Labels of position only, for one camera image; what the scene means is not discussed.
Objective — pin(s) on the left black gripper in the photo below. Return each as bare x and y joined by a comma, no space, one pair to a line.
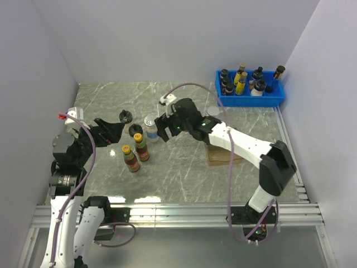
112,130

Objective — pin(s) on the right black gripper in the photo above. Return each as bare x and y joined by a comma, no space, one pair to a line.
162,122

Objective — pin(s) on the black cap shaker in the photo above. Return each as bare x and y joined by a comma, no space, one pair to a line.
134,129
126,117

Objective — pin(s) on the black cap shaker front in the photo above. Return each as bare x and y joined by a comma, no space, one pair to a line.
134,129

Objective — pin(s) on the red sauce bottle yellow cap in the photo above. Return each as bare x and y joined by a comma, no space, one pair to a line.
141,147

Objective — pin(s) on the red sauce bottle front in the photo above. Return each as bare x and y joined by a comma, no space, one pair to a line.
130,159

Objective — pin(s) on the silver lid jar blue label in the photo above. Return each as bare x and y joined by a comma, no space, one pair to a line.
213,111

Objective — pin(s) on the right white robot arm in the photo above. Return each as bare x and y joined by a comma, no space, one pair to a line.
274,160

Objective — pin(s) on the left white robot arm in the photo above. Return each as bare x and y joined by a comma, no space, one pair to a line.
75,220

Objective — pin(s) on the wooden tiered rack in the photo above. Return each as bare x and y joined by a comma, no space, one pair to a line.
217,156

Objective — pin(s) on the dark bottle middle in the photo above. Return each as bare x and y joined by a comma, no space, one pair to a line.
224,82

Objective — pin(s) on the dark bottle front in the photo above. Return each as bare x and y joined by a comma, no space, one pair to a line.
229,89

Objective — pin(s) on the dark bottle in bin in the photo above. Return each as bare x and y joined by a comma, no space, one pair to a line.
224,73

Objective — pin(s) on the yellow label bottle front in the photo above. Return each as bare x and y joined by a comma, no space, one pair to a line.
241,83

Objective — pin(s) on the yellow label bottle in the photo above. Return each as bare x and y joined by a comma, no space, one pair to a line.
238,73
241,83

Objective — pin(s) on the yellow label bottle rear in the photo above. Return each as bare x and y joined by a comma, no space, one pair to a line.
238,73

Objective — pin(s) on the black cap white bottle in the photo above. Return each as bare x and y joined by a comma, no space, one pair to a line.
258,88

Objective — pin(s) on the black cap bottle rear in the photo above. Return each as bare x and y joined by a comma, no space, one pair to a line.
257,74

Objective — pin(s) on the blue plastic bin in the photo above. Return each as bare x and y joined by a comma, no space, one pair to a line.
272,99

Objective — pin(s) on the leaning black yellow bottle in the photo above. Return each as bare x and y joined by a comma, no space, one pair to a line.
275,78

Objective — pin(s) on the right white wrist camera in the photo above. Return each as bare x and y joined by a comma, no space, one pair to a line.
168,101

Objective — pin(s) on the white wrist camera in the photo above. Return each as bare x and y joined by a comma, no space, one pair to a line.
75,112
168,101

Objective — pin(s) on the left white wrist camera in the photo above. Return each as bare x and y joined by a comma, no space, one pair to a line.
75,112

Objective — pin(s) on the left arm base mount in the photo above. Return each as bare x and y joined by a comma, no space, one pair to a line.
106,233

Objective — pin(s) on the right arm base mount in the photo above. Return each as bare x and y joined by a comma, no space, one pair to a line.
257,227

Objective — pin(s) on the aluminium frame rail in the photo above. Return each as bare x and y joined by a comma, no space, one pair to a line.
201,201

